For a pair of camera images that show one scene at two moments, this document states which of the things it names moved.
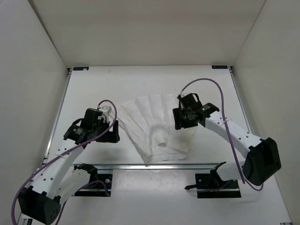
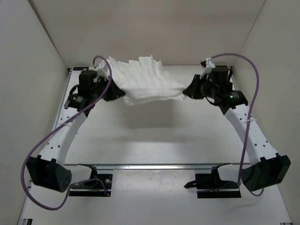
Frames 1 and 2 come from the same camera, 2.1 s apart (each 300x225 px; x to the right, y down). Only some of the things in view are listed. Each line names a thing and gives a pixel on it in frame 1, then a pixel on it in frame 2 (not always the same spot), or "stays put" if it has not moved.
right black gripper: (179, 123) to (191, 90)
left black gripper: (113, 135) to (116, 92)
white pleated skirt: (149, 122) to (145, 80)
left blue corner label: (80, 68) stays put
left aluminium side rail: (57, 117) stays put
